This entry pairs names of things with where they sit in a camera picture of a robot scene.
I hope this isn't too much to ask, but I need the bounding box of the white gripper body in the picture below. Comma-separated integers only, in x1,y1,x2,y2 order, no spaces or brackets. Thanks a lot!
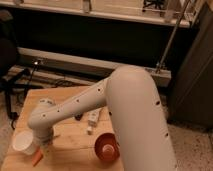
34,127,54,144

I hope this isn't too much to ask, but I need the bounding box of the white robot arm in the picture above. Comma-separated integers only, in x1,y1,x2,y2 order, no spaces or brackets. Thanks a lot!
28,65,178,171

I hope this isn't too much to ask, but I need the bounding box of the black remote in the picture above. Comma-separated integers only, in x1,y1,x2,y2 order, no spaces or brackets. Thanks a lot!
75,114,83,121

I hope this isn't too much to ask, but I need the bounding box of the red bowl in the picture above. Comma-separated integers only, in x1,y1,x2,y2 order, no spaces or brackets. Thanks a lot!
94,133,120,162

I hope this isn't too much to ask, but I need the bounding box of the black office chair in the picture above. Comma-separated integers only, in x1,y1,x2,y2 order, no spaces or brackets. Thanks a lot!
0,9,40,129

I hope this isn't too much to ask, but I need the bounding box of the dark cabinet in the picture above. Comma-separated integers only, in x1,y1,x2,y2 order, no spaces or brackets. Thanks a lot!
167,0,213,128

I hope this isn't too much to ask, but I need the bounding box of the metal pole stand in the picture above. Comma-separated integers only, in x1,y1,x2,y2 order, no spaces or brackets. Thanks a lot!
155,0,191,73

